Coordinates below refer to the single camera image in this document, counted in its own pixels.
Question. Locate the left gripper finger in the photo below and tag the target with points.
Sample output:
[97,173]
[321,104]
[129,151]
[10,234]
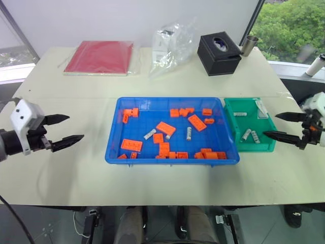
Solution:
[67,141]
[57,118]

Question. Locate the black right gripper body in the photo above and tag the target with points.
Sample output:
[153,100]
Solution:
[312,132]

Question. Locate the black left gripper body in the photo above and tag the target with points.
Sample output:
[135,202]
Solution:
[36,139]

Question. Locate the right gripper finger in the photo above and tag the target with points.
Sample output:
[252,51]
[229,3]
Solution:
[284,138]
[292,116]

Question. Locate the green plastic tray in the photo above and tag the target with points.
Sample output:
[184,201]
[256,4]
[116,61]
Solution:
[243,123]

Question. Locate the black tissue box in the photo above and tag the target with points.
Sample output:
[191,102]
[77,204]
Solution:
[218,61]

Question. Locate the clear plastic label sleeve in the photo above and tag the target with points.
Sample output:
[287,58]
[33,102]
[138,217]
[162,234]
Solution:
[262,109]

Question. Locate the small orange block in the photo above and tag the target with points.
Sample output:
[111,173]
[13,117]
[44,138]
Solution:
[122,156]
[126,116]
[206,150]
[164,148]
[221,155]
[207,111]
[186,111]
[182,155]
[135,112]
[133,155]
[170,155]
[158,138]
[210,155]
[198,155]
[174,113]
[209,121]

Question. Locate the large orange block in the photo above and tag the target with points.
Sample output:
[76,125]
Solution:
[131,145]
[165,127]
[196,122]

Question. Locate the red notebook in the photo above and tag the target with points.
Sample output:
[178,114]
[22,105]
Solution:
[100,57]

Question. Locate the dark rounded shape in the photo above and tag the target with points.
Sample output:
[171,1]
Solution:
[293,216]

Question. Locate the metal cup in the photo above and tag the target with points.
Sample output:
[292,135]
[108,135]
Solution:
[248,45]

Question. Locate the blue plastic tray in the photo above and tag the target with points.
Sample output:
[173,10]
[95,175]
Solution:
[149,119]

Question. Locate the green trees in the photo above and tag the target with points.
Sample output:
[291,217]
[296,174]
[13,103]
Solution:
[289,28]

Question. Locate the brown rounded shape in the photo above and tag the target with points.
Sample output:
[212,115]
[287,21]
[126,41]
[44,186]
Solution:
[129,226]
[200,226]

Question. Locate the clear plastic bag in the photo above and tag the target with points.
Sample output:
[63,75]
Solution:
[172,48]

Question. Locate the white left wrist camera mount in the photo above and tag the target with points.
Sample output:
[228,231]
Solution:
[24,114]

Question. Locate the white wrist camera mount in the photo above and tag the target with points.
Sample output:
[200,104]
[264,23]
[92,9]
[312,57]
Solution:
[317,101]
[24,114]

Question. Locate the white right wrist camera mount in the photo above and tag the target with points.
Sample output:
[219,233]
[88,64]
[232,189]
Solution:
[317,101]

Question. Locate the grey window frame post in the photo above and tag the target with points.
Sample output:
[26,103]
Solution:
[256,17]
[17,30]

